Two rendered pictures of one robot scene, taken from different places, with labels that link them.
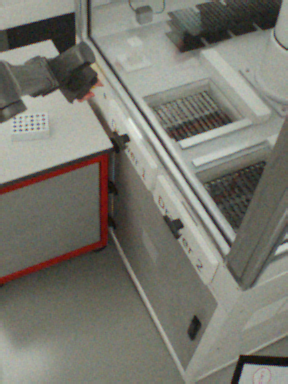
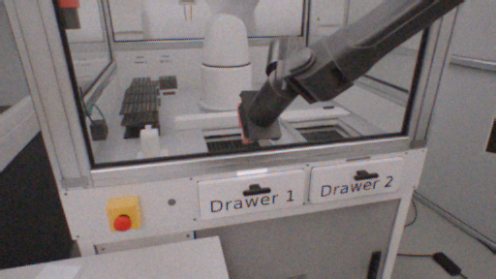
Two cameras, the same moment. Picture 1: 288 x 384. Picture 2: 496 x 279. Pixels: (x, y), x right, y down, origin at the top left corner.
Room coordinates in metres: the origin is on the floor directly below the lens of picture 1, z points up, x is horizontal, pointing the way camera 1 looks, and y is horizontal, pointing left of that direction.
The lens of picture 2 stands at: (0.82, 0.64, 1.35)
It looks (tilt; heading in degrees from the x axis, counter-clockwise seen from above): 25 degrees down; 280
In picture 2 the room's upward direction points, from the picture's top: straight up
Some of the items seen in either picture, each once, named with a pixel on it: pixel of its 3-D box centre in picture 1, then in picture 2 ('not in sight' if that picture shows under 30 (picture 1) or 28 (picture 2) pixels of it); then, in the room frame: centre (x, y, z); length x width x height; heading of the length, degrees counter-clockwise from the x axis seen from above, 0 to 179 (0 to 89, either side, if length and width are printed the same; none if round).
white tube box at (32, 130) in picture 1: (29, 126); not in sight; (1.08, 0.24, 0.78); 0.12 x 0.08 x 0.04; 97
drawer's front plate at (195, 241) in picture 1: (183, 227); (356, 179); (0.64, -0.21, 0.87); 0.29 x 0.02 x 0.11; 23
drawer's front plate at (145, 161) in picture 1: (131, 143); (253, 194); (0.93, -0.08, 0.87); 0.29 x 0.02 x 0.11; 23
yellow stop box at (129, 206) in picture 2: not in sight; (124, 214); (1.23, 0.06, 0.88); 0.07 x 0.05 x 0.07; 23
